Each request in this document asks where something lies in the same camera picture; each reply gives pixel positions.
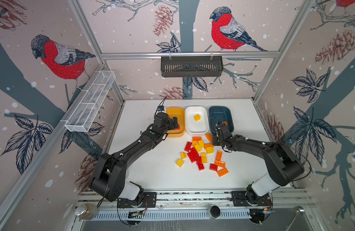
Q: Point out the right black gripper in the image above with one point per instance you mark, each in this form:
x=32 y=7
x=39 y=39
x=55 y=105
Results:
x=214 y=142

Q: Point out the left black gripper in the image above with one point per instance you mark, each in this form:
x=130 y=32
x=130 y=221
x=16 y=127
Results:
x=172 y=126

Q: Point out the yellow lego brick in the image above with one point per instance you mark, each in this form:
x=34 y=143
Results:
x=204 y=157
x=183 y=155
x=180 y=163
x=197 y=117

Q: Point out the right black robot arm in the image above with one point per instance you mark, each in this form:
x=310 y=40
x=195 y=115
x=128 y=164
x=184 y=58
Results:
x=282 y=164

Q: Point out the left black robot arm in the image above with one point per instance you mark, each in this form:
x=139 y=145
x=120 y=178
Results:
x=108 y=178

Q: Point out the dark teal plastic container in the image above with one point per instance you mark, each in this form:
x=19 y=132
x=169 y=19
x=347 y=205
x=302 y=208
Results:
x=218 y=115

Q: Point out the white plastic container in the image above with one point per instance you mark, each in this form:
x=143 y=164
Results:
x=196 y=128

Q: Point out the small glass jar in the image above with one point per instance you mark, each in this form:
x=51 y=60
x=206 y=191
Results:
x=86 y=211

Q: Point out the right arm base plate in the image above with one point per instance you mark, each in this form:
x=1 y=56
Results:
x=250 y=199

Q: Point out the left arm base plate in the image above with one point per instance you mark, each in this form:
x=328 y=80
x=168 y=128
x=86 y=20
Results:
x=145 y=200

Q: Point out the white mesh wire tray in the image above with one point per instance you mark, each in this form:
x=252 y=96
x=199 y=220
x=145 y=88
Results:
x=86 y=111

